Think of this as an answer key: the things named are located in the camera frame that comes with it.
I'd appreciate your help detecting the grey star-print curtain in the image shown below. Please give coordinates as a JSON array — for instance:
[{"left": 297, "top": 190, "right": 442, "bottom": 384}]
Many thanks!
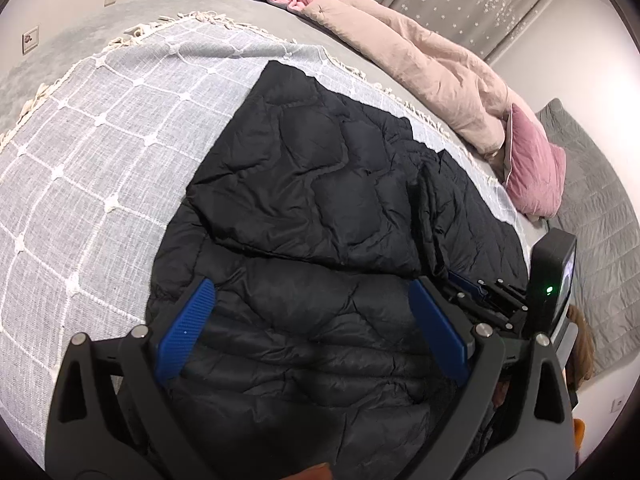
[{"left": 300, "top": 0, "right": 566, "bottom": 63}]

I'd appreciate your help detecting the grey checked fringed blanket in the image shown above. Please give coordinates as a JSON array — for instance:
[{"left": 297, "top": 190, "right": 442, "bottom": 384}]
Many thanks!
[{"left": 0, "top": 14, "right": 521, "bottom": 471}]

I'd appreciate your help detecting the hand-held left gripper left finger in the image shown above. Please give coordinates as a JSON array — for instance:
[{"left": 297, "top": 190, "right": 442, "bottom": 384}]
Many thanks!
[{"left": 45, "top": 277, "right": 218, "bottom": 480}]

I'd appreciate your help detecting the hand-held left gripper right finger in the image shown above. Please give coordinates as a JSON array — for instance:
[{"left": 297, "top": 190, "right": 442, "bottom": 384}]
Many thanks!
[{"left": 407, "top": 276, "right": 576, "bottom": 480}]

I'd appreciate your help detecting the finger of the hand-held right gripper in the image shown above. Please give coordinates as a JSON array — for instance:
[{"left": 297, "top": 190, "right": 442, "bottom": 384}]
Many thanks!
[
  {"left": 477, "top": 279, "right": 531, "bottom": 317},
  {"left": 446, "top": 269, "right": 493, "bottom": 306}
]

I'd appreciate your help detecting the grey quilted headboard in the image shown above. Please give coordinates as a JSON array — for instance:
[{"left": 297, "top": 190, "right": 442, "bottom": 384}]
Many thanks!
[{"left": 535, "top": 98, "right": 640, "bottom": 376}]

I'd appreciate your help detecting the pink velvet pillow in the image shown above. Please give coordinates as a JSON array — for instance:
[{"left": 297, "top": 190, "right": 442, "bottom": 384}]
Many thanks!
[{"left": 504, "top": 103, "right": 567, "bottom": 219}]

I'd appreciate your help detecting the grey bed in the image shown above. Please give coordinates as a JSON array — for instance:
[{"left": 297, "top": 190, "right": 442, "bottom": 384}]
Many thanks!
[{"left": 0, "top": 0, "right": 556, "bottom": 480}]

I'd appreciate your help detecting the beige duvet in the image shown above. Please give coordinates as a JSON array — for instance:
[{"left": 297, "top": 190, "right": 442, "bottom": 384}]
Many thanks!
[{"left": 300, "top": 0, "right": 536, "bottom": 158}]

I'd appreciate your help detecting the black quilted puffer jacket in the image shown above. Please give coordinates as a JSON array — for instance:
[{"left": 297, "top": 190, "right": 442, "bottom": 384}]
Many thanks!
[{"left": 146, "top": 60, "right": 532, "bottom": 480}]

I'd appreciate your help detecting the brown garment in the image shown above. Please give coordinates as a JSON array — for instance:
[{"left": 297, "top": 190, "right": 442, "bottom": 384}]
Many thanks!
[{"left": 566, "top": 305, "right": 596, "bottom": 391}]

